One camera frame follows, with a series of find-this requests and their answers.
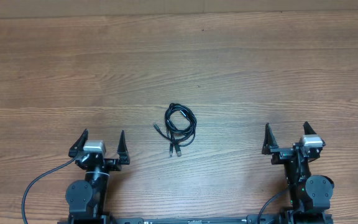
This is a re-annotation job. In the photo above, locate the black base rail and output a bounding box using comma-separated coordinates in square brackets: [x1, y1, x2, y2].
[57, 213, 334, 224]

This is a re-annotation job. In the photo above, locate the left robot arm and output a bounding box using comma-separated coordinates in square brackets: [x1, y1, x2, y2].
[65, 129, 130, 223]

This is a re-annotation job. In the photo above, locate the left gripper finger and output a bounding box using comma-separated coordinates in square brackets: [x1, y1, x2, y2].
[68, 129, 88, 157]
[117, 130, 130, 165]

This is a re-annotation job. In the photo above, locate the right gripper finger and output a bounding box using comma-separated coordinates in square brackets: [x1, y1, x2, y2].
[262, 123, 278, 155]
[303, 121, 316, 135]

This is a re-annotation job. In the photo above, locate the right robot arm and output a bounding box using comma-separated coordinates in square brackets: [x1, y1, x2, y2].
[257, 121, 334, 224]

